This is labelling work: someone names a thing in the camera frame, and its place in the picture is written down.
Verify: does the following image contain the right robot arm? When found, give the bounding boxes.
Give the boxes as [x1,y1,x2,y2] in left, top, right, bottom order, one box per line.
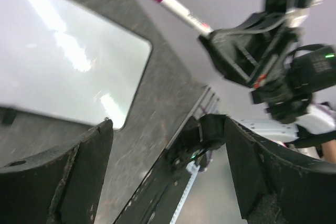
[198,12,335,149]

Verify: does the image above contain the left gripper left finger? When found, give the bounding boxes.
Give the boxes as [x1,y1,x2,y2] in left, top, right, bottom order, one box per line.
[1,120,113,223]

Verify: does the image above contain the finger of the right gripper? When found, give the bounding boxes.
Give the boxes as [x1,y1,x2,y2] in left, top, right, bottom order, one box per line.
[199,29,265,85]
[230,13,285,35]

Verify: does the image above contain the small whiteboard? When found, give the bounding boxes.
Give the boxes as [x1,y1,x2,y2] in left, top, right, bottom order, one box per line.
[1,0,152,130]

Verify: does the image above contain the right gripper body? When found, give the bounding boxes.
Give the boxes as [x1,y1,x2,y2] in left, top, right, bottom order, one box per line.
[246,24,305,104]

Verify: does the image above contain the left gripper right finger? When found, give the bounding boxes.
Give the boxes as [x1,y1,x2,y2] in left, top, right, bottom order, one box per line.
[224,119,335,223]

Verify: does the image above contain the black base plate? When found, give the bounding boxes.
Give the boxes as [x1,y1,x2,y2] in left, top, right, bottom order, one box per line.
[114,150,191,224]

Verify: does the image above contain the white marker pen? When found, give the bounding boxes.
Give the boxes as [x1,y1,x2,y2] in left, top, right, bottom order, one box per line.
[159,0,213,36]

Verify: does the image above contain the white cable duct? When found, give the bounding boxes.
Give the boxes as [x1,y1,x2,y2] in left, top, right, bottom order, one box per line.
[170,163,200,224]

